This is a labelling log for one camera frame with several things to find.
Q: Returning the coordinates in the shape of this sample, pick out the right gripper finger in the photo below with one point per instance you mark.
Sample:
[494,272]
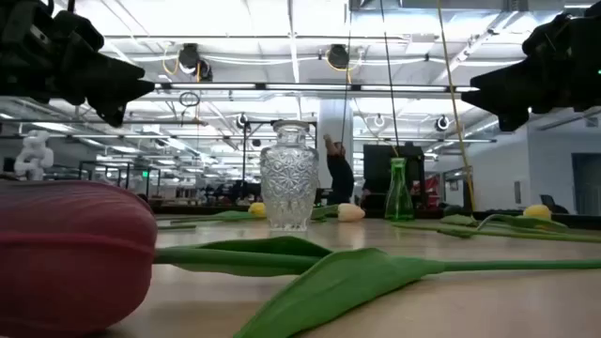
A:
[509,80]
[504,112]

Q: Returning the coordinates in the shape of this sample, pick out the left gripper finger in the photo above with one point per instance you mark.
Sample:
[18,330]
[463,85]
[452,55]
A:
[103,70]
[119,105]

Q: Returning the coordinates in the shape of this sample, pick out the yellow tulip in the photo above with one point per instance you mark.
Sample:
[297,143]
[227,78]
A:
[257,210]
[536,211]

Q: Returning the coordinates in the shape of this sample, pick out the green glass vase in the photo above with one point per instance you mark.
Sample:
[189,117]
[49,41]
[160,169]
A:
[399,202]

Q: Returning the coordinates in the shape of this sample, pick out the clear cut-glass vase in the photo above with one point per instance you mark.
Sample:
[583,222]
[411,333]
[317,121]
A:
[288,188]

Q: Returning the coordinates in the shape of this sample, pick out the white robot figure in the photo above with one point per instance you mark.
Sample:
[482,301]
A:
[33,157]

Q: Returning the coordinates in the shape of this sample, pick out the dark office chair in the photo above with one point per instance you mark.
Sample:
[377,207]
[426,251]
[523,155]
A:
[556,206]

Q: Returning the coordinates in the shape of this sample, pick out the black computer case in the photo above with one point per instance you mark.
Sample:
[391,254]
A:
[375,164]

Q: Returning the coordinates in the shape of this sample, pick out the person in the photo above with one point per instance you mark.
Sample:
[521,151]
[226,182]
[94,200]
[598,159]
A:
[339,178]

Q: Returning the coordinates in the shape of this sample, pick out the long ceiling light bar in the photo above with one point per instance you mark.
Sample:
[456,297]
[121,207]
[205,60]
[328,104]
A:
[305,87]

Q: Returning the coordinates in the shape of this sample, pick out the black background rig frame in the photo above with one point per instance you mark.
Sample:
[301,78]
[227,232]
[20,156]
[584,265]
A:
[119,164]

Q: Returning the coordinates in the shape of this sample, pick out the black aluminium table frame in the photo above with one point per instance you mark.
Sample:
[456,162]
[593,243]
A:
[582,220]

